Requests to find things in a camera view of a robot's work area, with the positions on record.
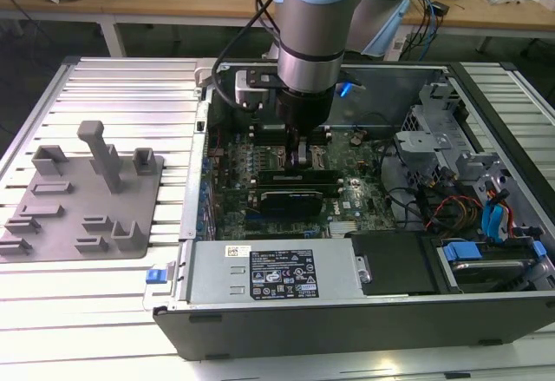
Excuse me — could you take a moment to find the black RAM slot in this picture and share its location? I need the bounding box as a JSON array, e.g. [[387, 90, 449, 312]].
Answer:
[[250, 185, 346, 198], [251, 122, 333, 135], [251, 134, 333, 147]]

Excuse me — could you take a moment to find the silver chipset heatsink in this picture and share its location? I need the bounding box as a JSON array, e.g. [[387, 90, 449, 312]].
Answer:
[[328, 220, 369, 240]]

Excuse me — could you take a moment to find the blue data wire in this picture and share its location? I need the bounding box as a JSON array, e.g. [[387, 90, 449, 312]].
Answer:
[[480, 189, 513, 244]]

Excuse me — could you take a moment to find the green motherboard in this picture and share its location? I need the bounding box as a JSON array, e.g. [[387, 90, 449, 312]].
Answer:
[[203, 124, 400, 241]]

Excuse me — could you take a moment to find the hard disk in blue carrier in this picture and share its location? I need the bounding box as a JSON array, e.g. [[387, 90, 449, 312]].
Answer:
[[436, 238, 547, 295]]

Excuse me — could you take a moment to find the black graphics card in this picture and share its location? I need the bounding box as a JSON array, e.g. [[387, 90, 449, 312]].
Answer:
[[258, 188, 324, 216]]

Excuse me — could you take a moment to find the grey metal drive cage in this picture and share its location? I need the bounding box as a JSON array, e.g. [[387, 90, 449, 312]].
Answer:
[[393, 80, 472, 185]]

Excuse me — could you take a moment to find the black PC case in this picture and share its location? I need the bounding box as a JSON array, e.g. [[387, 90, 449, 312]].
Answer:
[[152, 60, 555, 363]]

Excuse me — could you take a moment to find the wooden desk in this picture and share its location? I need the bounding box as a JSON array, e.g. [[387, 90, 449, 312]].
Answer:
[[0, 0, 555, 39]]

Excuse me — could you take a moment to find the grey parts rack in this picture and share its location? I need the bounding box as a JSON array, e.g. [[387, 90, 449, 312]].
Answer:
[[0, 121, 168, 264]]

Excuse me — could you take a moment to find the green RAM stick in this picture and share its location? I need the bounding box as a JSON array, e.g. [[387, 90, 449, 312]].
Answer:
[[258, 170, 339, 185]]

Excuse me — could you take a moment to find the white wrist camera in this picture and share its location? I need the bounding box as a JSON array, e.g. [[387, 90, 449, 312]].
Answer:
[[233, 68, 283, 112]]

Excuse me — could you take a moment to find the coloured power wire bundle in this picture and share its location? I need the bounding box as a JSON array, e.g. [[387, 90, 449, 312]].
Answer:
[[421, 193, 483, 231]]

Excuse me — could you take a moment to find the grey power supply unit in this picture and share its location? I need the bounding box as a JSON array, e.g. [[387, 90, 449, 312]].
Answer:
[[186, 240, 368, 305]]

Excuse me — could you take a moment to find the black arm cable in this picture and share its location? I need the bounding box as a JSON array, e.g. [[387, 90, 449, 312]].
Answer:
[[211, 0, 287, 108]]

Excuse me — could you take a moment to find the black plastic cover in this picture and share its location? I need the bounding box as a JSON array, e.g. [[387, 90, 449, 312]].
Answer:
[[346, 231, 440, 298]]

